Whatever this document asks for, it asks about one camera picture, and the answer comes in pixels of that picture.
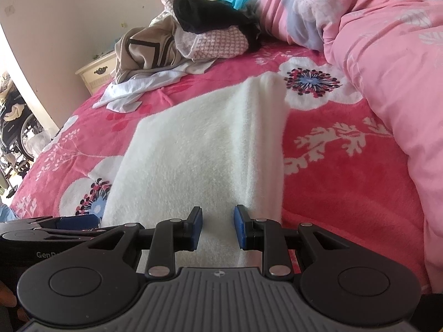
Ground white shirt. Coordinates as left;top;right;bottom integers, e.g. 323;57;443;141
93;63;194;113

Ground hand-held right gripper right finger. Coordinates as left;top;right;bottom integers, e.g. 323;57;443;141
233;205;350;279

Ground white deer sweater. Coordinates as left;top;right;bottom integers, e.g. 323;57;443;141
100;74;291;270

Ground pink houndstooth garment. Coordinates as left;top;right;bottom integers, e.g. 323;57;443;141
161;0;250;59

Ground red floral blanket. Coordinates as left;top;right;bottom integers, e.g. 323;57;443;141
10;38;433;294

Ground beige black-striped garment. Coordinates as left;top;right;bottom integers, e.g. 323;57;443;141
114;15;217;84

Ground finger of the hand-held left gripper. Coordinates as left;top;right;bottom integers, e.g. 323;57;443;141
33;228;115;240
10;214;100;230

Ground dark and cream clothes heap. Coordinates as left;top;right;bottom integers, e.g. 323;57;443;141
0;71;19;121

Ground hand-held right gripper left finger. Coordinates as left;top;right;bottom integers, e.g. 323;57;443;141
88;206;204;279

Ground pink floral quilt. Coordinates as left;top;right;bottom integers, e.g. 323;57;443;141
256;0;443;294

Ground black wheelchair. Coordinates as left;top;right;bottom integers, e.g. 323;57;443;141
0;71;38;177

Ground person's left hand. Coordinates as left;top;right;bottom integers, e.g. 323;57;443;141
0;280;18;319

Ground blue jeans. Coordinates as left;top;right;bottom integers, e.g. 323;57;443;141
0;203;17;222

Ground black garment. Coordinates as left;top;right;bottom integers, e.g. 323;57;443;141
173;0;262;52

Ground cream nightstand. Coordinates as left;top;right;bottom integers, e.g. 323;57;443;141
75;50;120;95

